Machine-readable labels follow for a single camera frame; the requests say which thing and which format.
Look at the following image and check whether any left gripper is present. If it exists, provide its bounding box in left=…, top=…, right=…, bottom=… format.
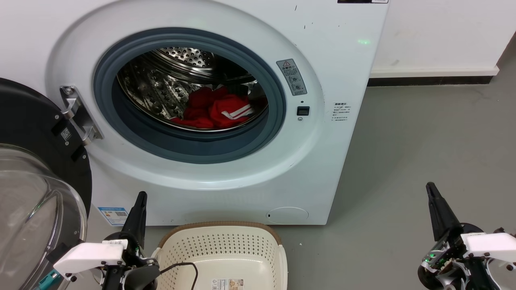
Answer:
left=103, top=191, right=160, bottom=290

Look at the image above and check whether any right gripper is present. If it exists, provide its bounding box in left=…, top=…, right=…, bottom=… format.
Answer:
left=417, top=182, right=499, bottom=290

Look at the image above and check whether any red garment with white stripes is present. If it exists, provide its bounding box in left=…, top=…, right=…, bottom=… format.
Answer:
left=169, top=86, right=267, bottom=129

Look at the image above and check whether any cream perforated laundry basket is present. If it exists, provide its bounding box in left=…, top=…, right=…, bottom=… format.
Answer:
left=151, top=221, right=288, bottom=290

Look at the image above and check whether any printed paper product label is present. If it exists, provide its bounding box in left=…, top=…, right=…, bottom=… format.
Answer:
left=210, top=279, right=245, bottom=290

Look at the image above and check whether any black glass washer door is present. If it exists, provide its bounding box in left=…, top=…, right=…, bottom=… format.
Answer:
left=0, top=78, right=92, bottom=290

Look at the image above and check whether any blue energy label sticker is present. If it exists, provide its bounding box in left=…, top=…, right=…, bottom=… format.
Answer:
left=98, top=207, right=129, bottom=226

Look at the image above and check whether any grey rubber door gasket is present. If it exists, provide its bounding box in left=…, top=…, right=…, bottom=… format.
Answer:
left=94, top=27, right=287, bottom=164

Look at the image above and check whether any metal door hinge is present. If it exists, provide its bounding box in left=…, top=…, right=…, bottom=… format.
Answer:
left=60, top=85, right=104, bottom=145

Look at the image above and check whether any small printed text label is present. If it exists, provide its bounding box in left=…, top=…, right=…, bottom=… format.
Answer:
left=332, top=101, right=351, bottom=122

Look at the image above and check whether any round white filter cover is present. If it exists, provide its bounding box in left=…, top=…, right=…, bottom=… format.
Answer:
left=266, top=207, right=309, bottom=225

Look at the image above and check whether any white front-load washing machine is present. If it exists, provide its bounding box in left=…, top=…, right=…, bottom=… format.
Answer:
left=0, top=0, right=389, bottom=226

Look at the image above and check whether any grey warning sticker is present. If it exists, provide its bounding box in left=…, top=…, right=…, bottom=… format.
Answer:
left=276, top=59, right=308, bottom=96

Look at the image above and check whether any thin black cable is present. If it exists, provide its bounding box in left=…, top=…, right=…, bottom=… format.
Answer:
left=159, top=262, right=199, bottom=287

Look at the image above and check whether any black wall baseboard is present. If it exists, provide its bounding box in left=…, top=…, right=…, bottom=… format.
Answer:
left=368, top=76, right=493, bottom=87

